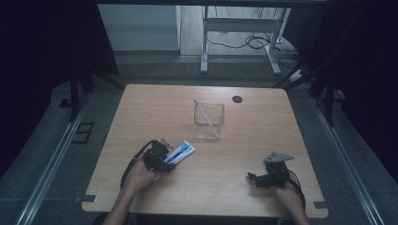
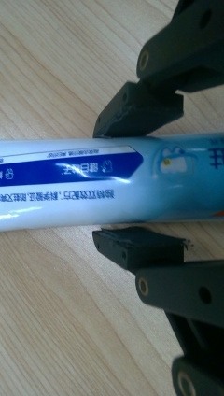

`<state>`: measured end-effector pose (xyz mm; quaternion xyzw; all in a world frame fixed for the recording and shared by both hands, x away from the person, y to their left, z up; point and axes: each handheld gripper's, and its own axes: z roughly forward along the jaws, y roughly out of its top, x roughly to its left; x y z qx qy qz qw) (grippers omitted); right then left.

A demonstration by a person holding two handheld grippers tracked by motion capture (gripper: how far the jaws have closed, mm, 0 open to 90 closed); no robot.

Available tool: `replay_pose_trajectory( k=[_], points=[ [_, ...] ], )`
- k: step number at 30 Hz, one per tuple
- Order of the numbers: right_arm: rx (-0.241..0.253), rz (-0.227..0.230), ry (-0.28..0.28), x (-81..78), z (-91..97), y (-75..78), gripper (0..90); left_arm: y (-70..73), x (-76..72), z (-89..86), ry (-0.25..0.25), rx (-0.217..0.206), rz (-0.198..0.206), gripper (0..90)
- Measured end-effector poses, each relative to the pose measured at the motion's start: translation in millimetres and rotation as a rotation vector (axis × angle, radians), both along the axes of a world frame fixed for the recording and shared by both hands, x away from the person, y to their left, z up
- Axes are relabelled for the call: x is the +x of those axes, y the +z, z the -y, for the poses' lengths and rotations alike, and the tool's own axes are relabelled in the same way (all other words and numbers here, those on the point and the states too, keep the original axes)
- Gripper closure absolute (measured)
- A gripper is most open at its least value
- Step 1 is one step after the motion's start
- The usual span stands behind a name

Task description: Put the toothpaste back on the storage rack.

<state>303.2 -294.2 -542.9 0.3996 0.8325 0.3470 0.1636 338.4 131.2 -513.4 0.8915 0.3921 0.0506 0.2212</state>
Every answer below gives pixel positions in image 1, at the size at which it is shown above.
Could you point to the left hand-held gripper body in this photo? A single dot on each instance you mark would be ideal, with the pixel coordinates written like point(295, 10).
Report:
point(155, 154)

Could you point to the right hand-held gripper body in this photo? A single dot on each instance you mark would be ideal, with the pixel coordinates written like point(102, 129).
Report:
point(277, 175)

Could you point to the white and blue toothpaste tube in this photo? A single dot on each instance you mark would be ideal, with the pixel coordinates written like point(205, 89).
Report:
point(181, 152)

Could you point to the clear plastic square cup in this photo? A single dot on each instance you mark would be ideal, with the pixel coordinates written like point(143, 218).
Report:
point(209, 125)

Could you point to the pink toothbrush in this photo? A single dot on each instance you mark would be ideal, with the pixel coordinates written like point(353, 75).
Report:
point(205, 116)

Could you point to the person's right hand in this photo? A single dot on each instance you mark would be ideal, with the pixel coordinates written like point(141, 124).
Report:
point(289, 196)

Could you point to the person's left hand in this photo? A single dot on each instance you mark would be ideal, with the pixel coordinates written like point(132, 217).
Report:
point(139, 176)

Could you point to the black round table grommet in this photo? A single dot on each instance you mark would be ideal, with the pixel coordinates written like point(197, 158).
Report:
point(237, 99)

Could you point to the black metal stand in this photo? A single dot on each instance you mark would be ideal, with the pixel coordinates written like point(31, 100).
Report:
point(74, 93)
point(328, 100)

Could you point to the white power strip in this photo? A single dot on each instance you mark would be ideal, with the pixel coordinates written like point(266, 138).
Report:
point(297, 76)

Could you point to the white panel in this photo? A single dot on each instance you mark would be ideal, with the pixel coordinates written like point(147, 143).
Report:
point(137, 26)

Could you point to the dark curtain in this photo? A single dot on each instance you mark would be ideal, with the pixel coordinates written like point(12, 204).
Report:
point(363, 47)
point(40, 47)

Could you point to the aluminium floor rail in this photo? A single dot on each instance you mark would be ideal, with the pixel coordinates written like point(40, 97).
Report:
point(344, 165)
point(53, 165)

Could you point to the grey table edge bracket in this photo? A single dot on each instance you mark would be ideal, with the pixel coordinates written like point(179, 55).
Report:
point(86, 198)

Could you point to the white metal desk frame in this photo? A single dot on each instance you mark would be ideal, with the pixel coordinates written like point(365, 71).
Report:
point(242, 24)

